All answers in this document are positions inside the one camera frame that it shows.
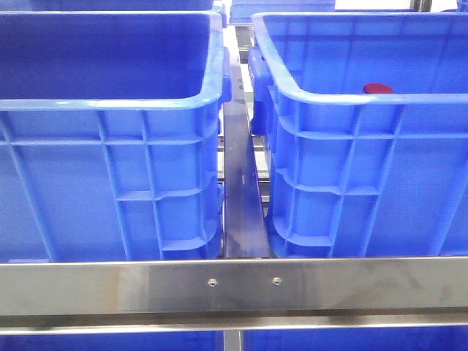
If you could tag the red round button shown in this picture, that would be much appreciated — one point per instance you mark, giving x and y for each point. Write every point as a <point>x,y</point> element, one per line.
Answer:
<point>377,88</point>

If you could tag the right rail screw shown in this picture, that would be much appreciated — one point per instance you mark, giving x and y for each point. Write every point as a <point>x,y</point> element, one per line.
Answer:
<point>276,281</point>

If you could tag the back left blue crate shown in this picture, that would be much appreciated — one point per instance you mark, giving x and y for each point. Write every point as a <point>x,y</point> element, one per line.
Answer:
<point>114,5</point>

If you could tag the left blue plastic crate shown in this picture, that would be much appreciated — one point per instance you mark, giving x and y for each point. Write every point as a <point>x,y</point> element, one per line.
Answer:
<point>109,135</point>

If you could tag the steel centre divider bar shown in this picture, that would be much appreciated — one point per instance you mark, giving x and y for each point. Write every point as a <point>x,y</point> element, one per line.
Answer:
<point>245,234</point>

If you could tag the lower left blue crate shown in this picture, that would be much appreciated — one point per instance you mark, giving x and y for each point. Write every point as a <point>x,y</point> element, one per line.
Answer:
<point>202,340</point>

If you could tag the right blue plastic crate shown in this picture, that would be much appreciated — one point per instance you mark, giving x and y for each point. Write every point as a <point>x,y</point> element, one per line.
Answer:
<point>355,174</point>

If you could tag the lower right blue crate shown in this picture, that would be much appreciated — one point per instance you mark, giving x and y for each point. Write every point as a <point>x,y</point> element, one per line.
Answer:
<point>409,338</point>

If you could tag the blue plastic crate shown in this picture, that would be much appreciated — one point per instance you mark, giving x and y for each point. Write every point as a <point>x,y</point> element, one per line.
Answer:
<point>355,174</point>
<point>109,135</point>

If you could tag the steel lower upright post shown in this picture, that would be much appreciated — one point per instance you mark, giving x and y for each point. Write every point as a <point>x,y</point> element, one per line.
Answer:
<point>233,340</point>

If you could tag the back right blue crate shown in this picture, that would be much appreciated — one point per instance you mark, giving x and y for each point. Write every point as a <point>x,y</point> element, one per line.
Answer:
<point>242,11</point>

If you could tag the steel front shelf rail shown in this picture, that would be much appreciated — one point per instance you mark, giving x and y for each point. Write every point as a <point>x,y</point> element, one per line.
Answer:
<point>159,296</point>

